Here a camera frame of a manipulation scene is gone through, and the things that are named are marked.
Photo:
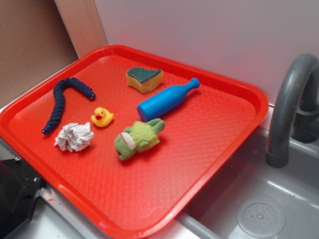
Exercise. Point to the wooden board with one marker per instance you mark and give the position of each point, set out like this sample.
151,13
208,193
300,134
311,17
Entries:
83,24

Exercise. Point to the crumpled white paper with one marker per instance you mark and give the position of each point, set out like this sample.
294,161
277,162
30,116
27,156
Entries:
74,137

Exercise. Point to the grey toy sink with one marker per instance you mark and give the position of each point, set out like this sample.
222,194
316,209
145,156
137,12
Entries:
248,199

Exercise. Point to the green plush toy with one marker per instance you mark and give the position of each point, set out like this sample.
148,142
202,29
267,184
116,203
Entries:
140,137

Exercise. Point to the red plastic tray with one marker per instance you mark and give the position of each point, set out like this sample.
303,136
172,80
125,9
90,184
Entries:
136,198

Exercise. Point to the grey toy faucet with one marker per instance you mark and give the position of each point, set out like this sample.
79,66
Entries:
296,111

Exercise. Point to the yellow rubber duck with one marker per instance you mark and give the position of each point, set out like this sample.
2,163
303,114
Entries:
101,117

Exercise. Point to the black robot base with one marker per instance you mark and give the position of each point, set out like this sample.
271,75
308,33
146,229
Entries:
20,187

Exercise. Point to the blue plastic bottle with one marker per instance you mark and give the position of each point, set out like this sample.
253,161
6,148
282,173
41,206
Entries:
165,101

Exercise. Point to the green and yellow sponge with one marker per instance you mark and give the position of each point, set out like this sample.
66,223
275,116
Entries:
144,80

